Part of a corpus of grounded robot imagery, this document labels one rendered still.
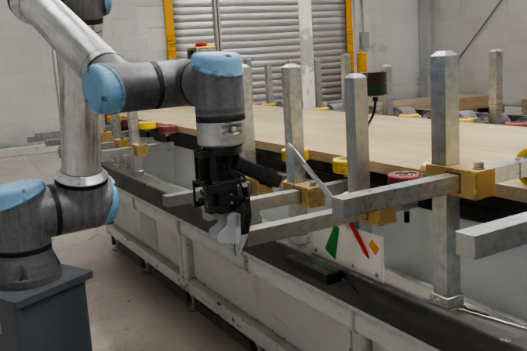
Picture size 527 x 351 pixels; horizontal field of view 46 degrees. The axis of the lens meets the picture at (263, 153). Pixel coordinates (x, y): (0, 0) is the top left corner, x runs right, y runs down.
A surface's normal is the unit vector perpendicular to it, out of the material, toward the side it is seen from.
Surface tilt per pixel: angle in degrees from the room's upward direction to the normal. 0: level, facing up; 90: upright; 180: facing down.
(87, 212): 103
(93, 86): 92
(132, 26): 90
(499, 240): 90
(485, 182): 90
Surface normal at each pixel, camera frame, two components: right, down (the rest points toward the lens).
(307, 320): -0.86, 0.13
